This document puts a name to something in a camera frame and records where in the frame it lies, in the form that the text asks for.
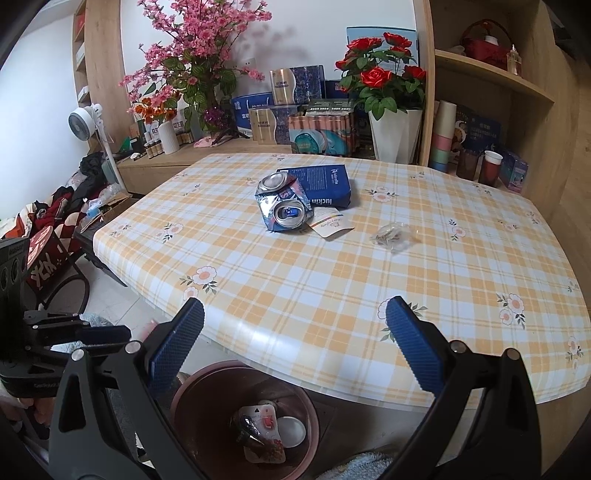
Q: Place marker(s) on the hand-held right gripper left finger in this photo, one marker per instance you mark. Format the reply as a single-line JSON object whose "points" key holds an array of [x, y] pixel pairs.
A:
{"points": [[178, 341]]}

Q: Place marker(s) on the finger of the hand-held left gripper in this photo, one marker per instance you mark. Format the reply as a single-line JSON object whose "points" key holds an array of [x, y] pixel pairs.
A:
{"points": [[83, 334]]}

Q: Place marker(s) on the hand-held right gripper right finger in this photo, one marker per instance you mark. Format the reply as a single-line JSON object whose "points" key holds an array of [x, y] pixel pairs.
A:
{"points": [[415, 346]]}

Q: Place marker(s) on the brown trash bin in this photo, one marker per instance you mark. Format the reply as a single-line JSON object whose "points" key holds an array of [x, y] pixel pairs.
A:
{"points": [[203, 415]]}

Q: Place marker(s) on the chair with red cushion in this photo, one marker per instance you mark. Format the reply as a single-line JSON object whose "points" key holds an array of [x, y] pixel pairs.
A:
{"points": [[46, 263]]}

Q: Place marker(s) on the pile of clothes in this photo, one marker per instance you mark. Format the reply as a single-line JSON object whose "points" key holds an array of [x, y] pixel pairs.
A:
{"points": [[60, 207]]}

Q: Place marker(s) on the crumpled clear plastic wrapper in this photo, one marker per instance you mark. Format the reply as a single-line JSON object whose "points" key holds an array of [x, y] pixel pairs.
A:
{"points": [[392, 236]]}

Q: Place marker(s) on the dark shiny wrapper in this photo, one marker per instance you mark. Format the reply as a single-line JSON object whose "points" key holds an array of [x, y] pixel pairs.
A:
{"points": [[249, 431]]}

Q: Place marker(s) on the open cardboard box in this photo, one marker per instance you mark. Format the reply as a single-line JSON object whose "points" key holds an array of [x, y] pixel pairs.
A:
{"points": [[106, 210]]}

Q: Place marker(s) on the light blue fluffy rug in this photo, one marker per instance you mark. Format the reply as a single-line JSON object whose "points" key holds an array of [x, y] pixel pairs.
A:
{"points": [[355, 468]]}

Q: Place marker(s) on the small white card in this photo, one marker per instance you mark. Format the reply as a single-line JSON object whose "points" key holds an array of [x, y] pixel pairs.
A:
{"points": [[332, 224]]}

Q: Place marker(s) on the wooden sideboard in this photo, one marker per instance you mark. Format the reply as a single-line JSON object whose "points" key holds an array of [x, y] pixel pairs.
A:
{"points": [[175, 170]]}

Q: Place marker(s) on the crushed blue soda can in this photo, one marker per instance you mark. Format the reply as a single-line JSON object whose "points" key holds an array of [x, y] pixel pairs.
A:
{"points": [[281, 203]]}

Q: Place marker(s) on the white standing fan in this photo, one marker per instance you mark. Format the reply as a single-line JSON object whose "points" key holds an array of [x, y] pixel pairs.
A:
{"points": [[83, 123]]}

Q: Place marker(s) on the brown glass cup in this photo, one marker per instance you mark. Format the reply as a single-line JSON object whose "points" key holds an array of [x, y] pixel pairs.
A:
{"points": [[468, 165]]}

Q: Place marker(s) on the dark blue carton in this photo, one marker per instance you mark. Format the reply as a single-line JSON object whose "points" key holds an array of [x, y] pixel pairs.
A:
{"points": [[323, 181]]}

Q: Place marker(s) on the red paper cup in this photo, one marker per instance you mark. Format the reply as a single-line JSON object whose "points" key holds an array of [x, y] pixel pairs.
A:
{"points": [[490, 170]]}

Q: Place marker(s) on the small purple box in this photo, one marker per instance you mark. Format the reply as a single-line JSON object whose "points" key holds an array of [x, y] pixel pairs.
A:
{"points": [[515, 171]]}

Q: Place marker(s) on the white ribbed vase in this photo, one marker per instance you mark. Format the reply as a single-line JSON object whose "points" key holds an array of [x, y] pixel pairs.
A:
{"points": [[169, 138]]}

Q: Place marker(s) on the stack of pastel cups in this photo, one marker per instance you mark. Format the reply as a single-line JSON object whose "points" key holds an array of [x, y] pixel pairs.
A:
{"points": [[443, 138]]}

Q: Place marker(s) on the white faceted flower pot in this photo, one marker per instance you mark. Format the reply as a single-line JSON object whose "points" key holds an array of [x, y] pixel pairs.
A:
{"points": [[392, 136]]}

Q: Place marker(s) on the orange artificial flowers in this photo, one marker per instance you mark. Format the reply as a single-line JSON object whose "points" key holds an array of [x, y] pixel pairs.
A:
{"points": [[154, 111]]}

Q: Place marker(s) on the purple artificial flowers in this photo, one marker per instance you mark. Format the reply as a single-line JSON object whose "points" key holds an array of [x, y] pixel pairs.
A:
{"points": [[214, 117]]}

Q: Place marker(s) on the dark blue picture box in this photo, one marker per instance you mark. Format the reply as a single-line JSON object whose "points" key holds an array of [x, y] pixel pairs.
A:
{"points": [[480, 127]]}

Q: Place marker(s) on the blue white carton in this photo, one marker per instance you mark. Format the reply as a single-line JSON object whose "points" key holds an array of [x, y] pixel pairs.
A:
{"points": [[242, 113]]}

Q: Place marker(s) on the wooden shelf unit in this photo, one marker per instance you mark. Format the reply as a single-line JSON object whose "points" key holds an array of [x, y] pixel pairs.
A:
{"points": [[545, 138]]}

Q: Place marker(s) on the dark green box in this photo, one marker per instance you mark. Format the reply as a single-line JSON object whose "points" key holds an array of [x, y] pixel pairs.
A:
{"points": [[330, 106]]}

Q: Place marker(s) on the red rose plant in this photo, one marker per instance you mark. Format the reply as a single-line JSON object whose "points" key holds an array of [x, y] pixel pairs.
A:
{"points": [[383, 78]]}

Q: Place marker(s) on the gold gift box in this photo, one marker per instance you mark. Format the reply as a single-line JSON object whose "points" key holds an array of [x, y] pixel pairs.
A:
{"points": [[281, 86]]}

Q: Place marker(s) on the pink blossom plant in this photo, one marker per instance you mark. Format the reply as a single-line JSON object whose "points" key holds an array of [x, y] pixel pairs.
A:
{"points": [[198, 55]]}

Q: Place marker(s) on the small glass bottle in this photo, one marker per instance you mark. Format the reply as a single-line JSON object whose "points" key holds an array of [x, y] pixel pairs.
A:
{"points": [[515, 62]]}

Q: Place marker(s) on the red gift basket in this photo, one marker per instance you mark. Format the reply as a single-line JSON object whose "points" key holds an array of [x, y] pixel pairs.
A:
{"points": [[487, 46]]}

